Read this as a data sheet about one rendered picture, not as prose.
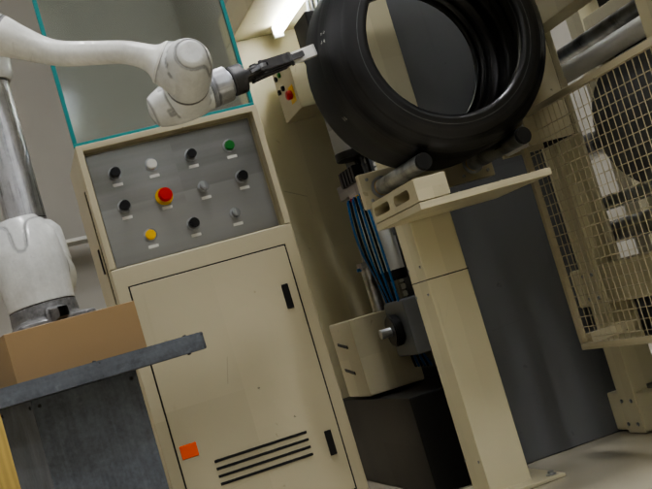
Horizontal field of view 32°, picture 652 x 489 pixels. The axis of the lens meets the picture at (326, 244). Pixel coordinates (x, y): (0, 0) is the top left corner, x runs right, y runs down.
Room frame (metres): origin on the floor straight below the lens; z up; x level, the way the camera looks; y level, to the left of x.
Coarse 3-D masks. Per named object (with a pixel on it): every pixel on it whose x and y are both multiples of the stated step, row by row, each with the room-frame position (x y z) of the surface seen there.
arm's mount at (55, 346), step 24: (96, 312) 2.52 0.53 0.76; (120, 312) 2.55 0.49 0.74; (24, 336) 2.43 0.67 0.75; (48, 336) 2.45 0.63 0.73; (72, 336) 2.48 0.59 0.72; (96, 336) 2.51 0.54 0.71; (120, 336) 2.54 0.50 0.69; (0, 360) 2.46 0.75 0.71; (24, 360) 2.42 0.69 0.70; (48, 360) 2.45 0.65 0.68; (72, 360) 2.47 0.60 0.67; (96, 360) 2.50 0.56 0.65; (0, 384) 2.50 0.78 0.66
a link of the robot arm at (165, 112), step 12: (156, 96) 2.67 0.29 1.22; (168, 96) 2.65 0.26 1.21; (156, 108) 2.66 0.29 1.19; (168, 108) 2.66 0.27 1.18; (180, 108) 2.65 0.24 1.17; (192, 108) 2.66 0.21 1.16; (204, 108) 2.70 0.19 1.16; (156, 120) 2.69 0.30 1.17; (168, 120) 2.68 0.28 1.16; (180, 120) 2.70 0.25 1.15
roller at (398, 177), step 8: (424, 152) 2.78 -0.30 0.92; (408, 160) 2.83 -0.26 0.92; (416, 160) 2.77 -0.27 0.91; (424, 160) 2.78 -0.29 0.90; (400, 168) 2.89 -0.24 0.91; (408, 168) 2.82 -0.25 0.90; (416, 168) 2.78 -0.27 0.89; (424, 168) 2.78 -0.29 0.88; (384, 176) 3.03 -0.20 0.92; (392, 176) 2.95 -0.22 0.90; (400, 176) 2.90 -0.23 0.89; (408, 176) 2.86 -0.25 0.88; (376, 184) 3.08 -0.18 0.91; (384, 184) 3.02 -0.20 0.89; (392, 184) 2.98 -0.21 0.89; (400, 184) 2.97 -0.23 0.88; (384, 192) 3.07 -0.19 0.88
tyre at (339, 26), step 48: (336, 0) 2.75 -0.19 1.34; (432, 0) 3.10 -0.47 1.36; (480, 0) 3.09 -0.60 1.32; (528, 0) 2.86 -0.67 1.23; (336, 48) 2.74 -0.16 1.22; (480, 48) 3.12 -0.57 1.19; (528, 48) 2.84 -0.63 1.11; (336, 96) 2.79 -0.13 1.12; (384, 96) 2.73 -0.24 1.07; (480, 96) 3.11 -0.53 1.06; (528, 96) 2.85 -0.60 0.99; (384, 144) 2.81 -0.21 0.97; (432, 144) 2.78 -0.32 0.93; (480, 144) 2.83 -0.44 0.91
